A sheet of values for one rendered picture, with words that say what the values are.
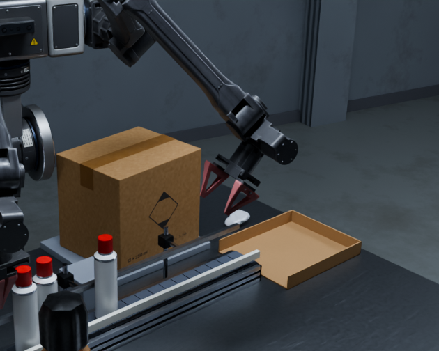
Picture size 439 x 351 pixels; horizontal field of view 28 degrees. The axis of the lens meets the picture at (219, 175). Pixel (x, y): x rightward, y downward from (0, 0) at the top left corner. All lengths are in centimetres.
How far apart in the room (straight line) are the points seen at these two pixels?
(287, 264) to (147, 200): 43
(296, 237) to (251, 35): 312
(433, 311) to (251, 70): 353
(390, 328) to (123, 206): 71
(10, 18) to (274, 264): 93
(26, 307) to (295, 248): 89
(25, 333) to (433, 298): 103
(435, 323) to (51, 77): 320
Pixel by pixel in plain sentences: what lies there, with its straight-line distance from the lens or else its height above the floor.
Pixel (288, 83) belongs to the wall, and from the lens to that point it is 577.
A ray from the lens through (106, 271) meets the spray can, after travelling 193.
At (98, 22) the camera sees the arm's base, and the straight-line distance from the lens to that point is 217.
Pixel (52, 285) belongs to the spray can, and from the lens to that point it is 185.
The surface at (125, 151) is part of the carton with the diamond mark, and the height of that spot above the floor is 112.
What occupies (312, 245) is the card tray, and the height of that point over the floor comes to 83.
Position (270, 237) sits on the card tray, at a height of 83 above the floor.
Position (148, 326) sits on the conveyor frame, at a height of 85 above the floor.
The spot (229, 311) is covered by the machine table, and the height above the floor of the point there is 83.
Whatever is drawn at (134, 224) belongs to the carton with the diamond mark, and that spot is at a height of 98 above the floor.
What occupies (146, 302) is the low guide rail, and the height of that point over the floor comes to 91.
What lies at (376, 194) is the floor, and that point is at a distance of 488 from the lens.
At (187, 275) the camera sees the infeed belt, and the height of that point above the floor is 88.
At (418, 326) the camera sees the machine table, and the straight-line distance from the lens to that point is 217.
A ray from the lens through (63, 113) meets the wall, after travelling 501.
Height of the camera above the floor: 197
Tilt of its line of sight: 23 degrees down
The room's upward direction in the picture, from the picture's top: 2 degrees clockwise
